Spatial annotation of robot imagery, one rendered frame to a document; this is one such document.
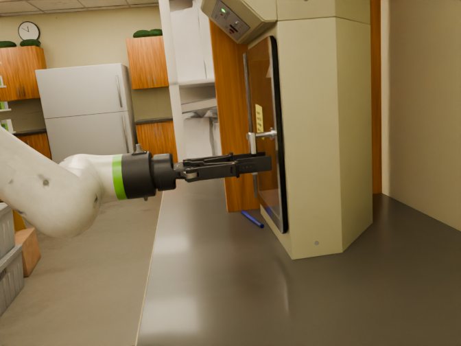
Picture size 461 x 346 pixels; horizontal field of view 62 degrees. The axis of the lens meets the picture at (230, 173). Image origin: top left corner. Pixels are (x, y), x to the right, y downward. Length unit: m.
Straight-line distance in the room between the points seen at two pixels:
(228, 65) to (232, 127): 0.17
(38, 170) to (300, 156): 0.46
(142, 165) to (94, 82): 5.00
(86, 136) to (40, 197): 5.15
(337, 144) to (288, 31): 0.24
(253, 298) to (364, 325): 0.19
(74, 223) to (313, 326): 0.40
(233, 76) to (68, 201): 0.63
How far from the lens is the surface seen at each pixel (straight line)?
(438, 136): 1.08
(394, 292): 0.73
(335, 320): 0.64
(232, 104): 1.10
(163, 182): 0.75
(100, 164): 0.77
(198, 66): 2.12
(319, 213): 0.80
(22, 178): 0.65
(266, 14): 0.75
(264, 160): 0.77
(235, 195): 1.14
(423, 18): 1.13
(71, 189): 0.65
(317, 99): 0.76
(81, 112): 5.77
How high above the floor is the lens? 1.30
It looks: 12 degrees down
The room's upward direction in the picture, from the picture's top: 5 degrees counter-clockwise
